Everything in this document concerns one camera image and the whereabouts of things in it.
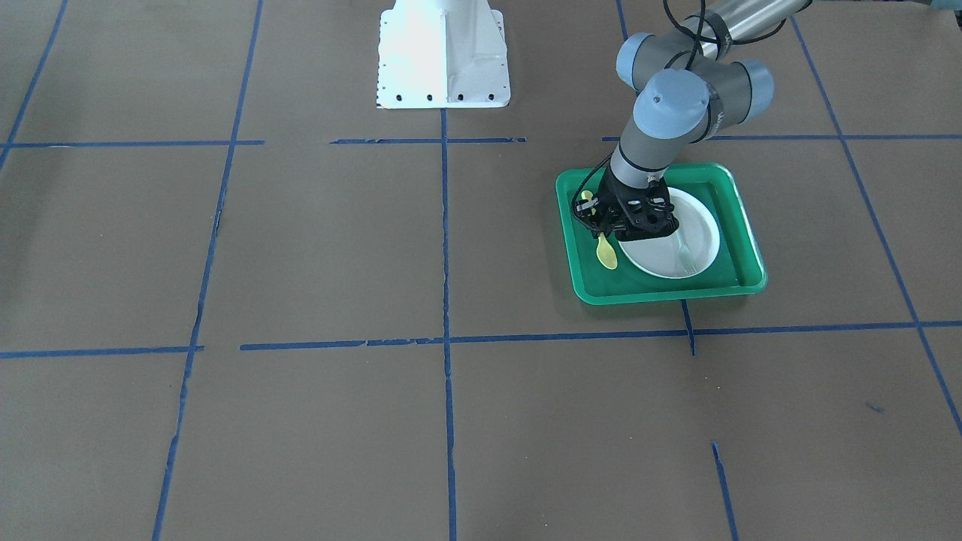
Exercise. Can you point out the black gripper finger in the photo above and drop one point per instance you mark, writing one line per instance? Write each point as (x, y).
(600, 222)

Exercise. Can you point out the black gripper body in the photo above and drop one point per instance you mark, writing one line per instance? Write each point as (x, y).
(614, 197)

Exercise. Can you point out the yellow plastic spoon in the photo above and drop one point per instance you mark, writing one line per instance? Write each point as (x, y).
(606, 254)

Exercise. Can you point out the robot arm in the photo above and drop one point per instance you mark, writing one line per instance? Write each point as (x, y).
(686, 93)

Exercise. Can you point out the white round plate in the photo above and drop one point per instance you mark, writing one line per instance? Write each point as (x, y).
(676, 252)

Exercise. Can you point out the pale green plastic fork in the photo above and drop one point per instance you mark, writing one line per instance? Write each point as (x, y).
(684, 255)

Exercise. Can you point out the green plastic tray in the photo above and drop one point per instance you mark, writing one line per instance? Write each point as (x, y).
(738, 270)

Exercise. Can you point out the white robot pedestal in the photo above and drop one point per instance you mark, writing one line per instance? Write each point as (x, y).
(434, 54)

